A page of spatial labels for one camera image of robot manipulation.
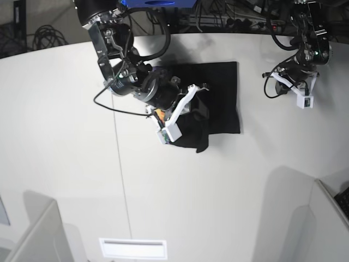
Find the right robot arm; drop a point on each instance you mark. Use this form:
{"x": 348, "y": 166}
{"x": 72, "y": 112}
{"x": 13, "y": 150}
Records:
{"x": 126, "y": 72}

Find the white partition panel left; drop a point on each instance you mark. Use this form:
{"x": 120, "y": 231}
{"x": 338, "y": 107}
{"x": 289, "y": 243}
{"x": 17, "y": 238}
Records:
{"x": 32, "y": 229}

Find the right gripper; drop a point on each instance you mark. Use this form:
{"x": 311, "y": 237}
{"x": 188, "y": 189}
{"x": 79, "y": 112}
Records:
{"x": 160, "y": 93}

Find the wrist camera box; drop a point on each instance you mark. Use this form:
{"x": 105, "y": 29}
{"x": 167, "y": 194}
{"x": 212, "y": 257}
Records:
{"x": 167, "y": 135}
{"x": 305, "y": 101}

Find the white partition panel right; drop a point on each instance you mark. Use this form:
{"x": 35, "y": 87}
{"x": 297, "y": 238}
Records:
{"x": 318, "y": 231}

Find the blue box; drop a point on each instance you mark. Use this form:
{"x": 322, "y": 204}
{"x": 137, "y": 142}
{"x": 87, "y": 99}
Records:
{"x": 160, "y": 3}

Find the black keyboard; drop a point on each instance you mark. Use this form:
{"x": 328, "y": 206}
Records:
{"x": 342, "y": 200}

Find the white slotted plate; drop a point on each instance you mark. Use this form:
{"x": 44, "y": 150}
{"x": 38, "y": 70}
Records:
{"x": 134, "y": 249}

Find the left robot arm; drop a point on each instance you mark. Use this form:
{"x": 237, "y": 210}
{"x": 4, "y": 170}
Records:
{"x": 311, "y": 42}

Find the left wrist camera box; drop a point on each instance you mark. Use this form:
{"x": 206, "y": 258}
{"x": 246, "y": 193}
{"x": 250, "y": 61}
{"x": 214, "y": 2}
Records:
{"x": 305, "y": 101}

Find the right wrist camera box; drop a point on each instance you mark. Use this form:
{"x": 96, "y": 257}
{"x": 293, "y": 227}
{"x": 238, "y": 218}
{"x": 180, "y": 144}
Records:
{"x": 167, "y": 135}

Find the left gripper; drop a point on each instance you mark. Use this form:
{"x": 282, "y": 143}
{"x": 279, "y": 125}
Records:
{"x": 293, "y": 76}

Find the black T-shirt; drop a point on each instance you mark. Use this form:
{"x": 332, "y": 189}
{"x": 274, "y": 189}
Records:
{"x": 220, "y": 98}

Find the white partition panel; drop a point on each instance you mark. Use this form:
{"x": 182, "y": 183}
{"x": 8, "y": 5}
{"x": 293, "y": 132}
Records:
{"x": 32, "y": 229}
{"x": 318, "y": 231}

